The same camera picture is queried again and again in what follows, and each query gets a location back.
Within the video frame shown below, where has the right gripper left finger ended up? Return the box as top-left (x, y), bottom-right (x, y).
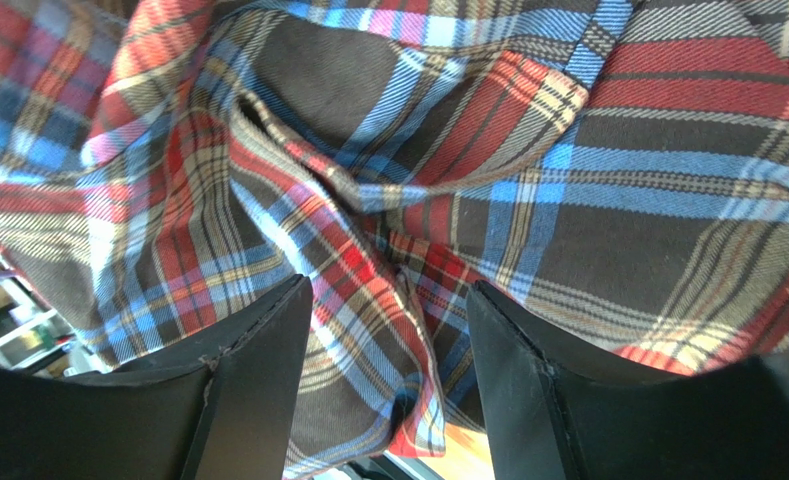
top-left (67, 274), bottom-right (314, 480)

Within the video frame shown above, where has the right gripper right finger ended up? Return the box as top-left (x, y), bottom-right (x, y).
top-left (465, 279), bottom-right (695, 480)

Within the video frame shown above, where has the plaid long sleeve shirt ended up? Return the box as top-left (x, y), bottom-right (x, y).
top-left (0, 1), bottom-right (789, 479)

